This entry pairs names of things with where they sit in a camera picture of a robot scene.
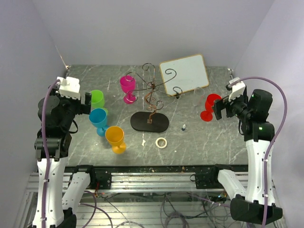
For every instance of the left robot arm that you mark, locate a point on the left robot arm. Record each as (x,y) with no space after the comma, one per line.
(52,145)

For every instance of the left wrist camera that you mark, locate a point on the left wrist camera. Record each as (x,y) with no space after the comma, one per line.
(69,87)

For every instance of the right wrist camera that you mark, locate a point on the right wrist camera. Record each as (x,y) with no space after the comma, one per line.
(237,88)

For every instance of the masking tape roll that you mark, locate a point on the masking tape roll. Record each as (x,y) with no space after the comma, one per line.
(161,143)

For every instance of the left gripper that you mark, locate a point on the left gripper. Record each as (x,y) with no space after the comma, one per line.
(84,108)

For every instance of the pink wine glass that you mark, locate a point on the pink wine glass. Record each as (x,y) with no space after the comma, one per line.
(128,84)

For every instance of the green wine glass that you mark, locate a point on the green wine glass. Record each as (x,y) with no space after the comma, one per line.
(97,100)

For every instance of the blue wine glass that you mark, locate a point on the blue wine glass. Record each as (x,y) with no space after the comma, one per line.
(98,118)

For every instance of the orange wine glass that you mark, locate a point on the orange wine glass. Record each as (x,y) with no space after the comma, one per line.
(115,136)

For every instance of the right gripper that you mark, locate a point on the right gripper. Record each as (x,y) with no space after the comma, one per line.
(220,104)

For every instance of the small whiteboard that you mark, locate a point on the small whiteboard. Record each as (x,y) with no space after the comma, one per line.
(186,73)

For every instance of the clear wine glass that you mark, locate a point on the clear wine glass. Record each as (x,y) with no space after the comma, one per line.
(198,95)

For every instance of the metal wine glass rack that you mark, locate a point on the metal wine glass rack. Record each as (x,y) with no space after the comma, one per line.
(152,121)

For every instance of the aluminium frame rail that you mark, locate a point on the aluminium frame rail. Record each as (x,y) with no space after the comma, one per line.
(143,182)

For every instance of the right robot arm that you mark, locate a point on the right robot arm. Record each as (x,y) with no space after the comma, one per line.
(254,203)

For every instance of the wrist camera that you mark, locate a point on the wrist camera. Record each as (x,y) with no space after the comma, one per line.
(69,87)
(237,88)

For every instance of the red wine glass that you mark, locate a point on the red wine glass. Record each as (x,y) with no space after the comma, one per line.
(207,115)

